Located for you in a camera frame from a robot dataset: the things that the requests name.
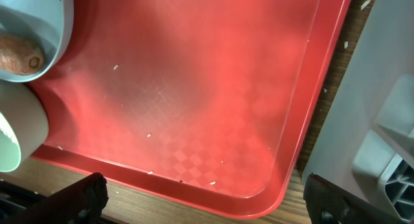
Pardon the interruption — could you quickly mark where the red serving tray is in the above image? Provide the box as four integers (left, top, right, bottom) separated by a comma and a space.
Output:
30, 0, 351, 219

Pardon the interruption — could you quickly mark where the grey dishwasher rack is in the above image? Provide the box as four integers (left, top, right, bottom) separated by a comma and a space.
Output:
303, 0, 413, 223

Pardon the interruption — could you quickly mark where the light blue plate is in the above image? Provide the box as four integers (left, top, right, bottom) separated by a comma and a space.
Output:
1, 0, 74, 82

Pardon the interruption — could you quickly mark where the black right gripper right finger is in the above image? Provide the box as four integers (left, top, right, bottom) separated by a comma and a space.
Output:
303, 174, 406, 224

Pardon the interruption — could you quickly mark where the green bowl of rice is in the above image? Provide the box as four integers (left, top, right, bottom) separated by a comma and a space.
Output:
1, 81, 49, 172

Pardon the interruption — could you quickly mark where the orange carrot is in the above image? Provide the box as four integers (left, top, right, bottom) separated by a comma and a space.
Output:
1, 33, 45, 76

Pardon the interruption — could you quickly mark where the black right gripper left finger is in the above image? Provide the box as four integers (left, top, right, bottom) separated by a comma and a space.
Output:
6, 173, 109, 224

